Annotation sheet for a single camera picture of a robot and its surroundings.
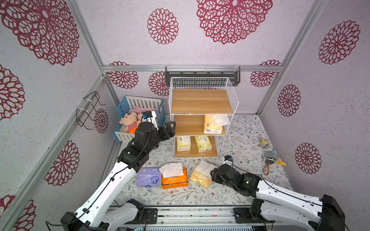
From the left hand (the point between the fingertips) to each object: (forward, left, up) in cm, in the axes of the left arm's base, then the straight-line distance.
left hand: (170, 126), depth 70 cm
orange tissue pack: (-16, -1, -25) cm, 29 cm away
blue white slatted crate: (+38, +35, -18) cm, 55 cm away
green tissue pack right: (+7, -19, -28) cm, 35 cm away
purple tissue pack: (-16, +14, -27) cm, 34 cm away
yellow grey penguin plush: (+8, -61, -29) cm, 68 cm away
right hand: (-15, -24, -26) cm, 38 cm away
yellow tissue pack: (+4, -22, -3) cm, 23 cm away
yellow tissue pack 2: (-14, -17, -28) cm, 36 cm away
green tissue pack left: (+7, -6, -27) cm, 28 cm away
